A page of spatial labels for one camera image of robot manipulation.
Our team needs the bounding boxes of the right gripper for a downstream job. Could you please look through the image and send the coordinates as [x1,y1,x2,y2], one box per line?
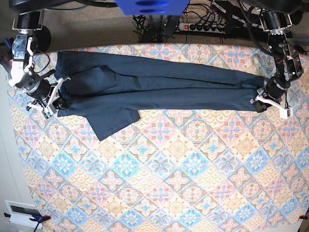
[24,77,70,115]

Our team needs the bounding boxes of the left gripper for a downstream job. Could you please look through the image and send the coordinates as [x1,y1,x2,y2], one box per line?
[250,77,289,113]

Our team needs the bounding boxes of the dark blue t-shirt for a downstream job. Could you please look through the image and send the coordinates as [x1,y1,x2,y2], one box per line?
[54,51,264,140]

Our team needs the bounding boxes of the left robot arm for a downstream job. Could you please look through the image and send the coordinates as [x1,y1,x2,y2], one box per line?
[251,8,304,116]

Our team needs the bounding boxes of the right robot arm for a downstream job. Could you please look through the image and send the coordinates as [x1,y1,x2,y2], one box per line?
[9,10,70,119]

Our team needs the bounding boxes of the black round stool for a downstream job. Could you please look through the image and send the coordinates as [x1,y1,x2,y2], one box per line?
[35,25,52,52]

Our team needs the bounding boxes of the patterned tablecloth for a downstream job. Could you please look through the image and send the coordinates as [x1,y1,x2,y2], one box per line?
[4,55,309,232]

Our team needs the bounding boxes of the upper left table clamp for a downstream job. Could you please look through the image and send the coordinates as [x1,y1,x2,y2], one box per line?
[0,37,14,74]

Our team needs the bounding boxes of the table clamp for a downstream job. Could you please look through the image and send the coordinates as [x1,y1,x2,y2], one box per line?
[0,37,14,74]
[3,213,51,232]
[298,215,308,220]

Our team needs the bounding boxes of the white power strip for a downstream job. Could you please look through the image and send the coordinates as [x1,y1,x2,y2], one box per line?
[176,23,224,33]

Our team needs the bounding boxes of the lower left table clamp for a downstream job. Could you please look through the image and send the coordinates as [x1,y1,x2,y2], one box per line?
[3,213,51,232]

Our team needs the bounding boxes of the lower right table clamp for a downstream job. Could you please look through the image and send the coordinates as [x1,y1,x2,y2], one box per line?
[298,215,308,220]

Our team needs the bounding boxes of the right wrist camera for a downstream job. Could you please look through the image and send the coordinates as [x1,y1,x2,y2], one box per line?
[42,108,56,120]

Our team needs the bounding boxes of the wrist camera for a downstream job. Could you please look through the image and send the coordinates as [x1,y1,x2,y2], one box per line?
[279,107,293,119]
[42,108,56,120]

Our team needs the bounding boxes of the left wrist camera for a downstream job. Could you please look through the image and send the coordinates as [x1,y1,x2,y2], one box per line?
[279,107,293,119]

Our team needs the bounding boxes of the white wall outlet box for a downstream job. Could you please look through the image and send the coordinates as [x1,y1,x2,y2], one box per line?
[5,200,39,229]

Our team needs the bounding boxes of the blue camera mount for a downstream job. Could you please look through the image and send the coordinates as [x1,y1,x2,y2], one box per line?
[114,0,189,16]

